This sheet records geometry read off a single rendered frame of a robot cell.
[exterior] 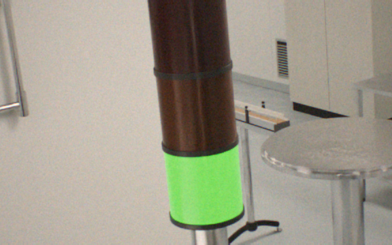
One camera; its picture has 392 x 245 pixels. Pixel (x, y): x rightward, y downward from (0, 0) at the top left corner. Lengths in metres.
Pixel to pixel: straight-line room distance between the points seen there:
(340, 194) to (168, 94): 4.15
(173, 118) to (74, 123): 1.57
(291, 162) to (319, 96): 3.84
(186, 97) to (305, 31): 7.61
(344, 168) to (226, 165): 3.70
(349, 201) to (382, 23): 3.13
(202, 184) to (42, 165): 1.56
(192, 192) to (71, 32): 1.53
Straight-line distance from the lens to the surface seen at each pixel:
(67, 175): 2.10
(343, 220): 4.70
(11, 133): 2.02
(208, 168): 0.52
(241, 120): 5.24
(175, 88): 0.50
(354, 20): 7.57
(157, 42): 0.50
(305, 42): 8.13
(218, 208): 0.53
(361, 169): 4.21
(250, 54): 9.61
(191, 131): 0.51
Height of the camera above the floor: 2.42
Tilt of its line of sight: 17 degrees down
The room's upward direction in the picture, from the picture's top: 6 degrees counter-clockwise
